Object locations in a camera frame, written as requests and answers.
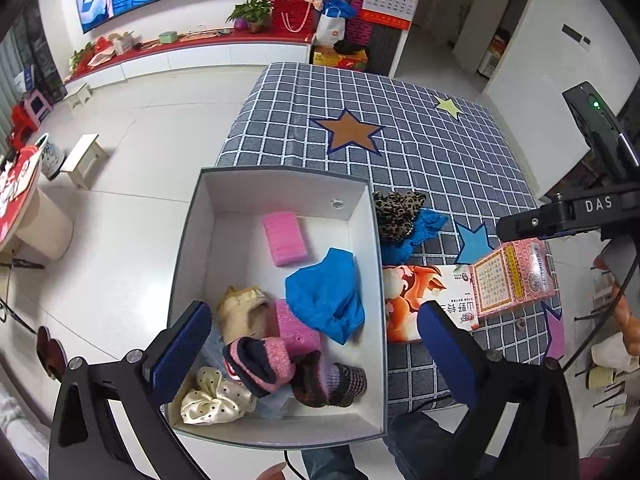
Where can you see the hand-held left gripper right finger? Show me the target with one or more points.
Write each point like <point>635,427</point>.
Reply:
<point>445,345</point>

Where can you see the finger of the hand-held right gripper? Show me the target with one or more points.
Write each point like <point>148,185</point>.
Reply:
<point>530,225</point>

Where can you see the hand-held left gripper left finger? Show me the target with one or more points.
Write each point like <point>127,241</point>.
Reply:
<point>185,345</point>

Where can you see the cream satin scrunchie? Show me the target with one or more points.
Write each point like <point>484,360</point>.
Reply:
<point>215,400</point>

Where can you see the beige knitted sock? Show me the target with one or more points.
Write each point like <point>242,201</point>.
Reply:
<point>240,315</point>

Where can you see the pink navy knitted sock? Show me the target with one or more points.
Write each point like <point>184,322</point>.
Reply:
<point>270,365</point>

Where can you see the pink sponge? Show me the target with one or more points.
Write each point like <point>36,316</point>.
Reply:
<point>295,330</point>
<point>284,237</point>

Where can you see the purple brown knitted sock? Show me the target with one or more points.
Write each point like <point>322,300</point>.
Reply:
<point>330,380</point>

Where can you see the blue cloth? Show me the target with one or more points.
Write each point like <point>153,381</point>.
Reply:
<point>325,290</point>

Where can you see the white storage box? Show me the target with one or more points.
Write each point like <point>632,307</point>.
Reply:
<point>280,195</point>

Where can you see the person's right hand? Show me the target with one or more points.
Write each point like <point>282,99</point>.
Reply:
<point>631,325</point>

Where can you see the pink printed box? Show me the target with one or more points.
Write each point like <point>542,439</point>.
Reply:
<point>510,280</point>

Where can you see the fox print box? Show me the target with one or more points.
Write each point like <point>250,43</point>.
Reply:
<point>405,300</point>

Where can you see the person's blue jeans legs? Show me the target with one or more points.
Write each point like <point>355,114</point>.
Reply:
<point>425,440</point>

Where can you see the blue scrunchie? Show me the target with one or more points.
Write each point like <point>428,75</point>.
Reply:
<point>425,227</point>

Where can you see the dark red slipper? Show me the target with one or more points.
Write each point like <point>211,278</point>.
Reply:
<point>43,342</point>
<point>57,360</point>

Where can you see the leopard print scrunchie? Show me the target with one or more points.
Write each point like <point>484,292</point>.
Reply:
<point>395,215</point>

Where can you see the white paper cup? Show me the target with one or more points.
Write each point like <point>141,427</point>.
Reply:
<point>612,352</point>
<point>601,379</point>

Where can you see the grey checkered star blanket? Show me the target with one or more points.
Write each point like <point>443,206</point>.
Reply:
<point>410,135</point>

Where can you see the white stool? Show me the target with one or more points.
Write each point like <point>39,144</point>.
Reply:
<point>82,157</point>
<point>80,95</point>

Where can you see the round table with red cloth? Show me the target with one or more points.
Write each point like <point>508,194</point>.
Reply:
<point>15,195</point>

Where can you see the white blue porcelain jar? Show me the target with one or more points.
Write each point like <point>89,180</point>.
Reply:
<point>50,157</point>

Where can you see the black bag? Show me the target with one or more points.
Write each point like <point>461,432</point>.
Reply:
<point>350,48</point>

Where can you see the yellow carton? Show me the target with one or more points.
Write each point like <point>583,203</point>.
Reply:
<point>330,57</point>

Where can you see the red plastic stool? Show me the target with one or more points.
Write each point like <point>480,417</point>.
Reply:
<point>20,122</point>

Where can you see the white paper bag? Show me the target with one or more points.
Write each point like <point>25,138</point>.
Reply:
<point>330,30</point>

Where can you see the purple plastic stool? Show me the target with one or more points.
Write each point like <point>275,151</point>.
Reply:
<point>36,105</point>

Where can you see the blue bag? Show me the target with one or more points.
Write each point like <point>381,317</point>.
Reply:
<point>342,9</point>

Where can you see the red topped white cabinet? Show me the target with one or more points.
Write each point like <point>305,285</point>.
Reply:
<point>200,57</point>

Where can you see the small green box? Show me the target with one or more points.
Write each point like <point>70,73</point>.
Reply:
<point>167,37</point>

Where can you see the red gift box with flowers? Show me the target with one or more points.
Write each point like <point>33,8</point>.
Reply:
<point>292,17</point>

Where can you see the green potted plant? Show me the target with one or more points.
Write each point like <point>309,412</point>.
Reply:
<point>250,10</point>

